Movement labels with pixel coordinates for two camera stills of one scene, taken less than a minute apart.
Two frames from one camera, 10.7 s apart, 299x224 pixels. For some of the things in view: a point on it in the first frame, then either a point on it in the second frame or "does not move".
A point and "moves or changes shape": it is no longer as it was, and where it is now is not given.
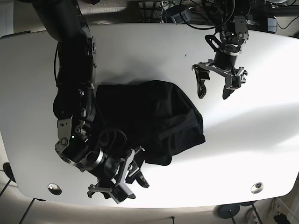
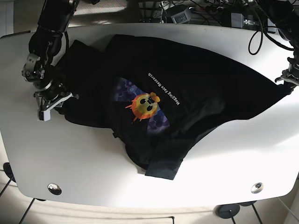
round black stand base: [226, 211] does not move
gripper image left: [129, 171] to [50, 101]
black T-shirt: [155, 116] moves or changes shape
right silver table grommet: [257, 187] does not move
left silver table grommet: [54, 189] does not move
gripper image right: [202, 75] to [287, 76]
